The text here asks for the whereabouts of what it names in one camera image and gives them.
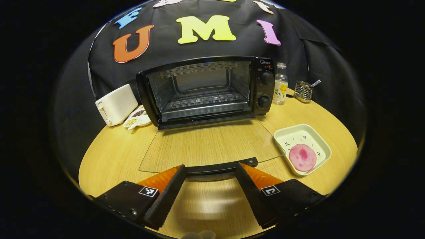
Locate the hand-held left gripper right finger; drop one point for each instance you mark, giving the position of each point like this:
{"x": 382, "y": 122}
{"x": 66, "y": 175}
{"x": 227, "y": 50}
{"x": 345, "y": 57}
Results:
{"x": 252, "y": 199}

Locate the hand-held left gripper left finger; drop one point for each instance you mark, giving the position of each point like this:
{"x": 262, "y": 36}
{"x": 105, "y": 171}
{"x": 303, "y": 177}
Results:
{"x": 166, "y": 199}

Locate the pink round food slice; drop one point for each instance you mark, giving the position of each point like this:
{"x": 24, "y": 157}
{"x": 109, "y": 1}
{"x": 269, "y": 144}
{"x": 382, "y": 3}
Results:
{"x": 302, "y": 157}

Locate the white square plate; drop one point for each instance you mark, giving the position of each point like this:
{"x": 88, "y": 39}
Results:
{"x": 298, "y": 134}

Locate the black electric oven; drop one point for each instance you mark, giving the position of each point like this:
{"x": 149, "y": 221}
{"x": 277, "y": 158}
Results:
{"x": 264, "y": 93}

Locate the white divided dish of beans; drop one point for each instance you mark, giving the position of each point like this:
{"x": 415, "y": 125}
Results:
{"x": 136, "y": 119}

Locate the white toaster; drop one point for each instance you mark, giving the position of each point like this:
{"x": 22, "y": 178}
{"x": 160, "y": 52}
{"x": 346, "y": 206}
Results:
{"x": 116, "y": 104}

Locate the clear bottle with yellow label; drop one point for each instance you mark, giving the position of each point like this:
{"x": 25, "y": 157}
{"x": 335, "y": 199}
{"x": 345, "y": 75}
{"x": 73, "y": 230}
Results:
{"x": 280, "y": 89}

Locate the metal spoon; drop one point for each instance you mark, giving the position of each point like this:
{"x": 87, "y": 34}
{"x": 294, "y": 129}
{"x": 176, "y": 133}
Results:
{"x": 315, "y": 83}

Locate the black backdrop cloth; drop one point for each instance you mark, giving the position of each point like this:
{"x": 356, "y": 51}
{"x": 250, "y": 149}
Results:
{"x": 199, "y": 49}

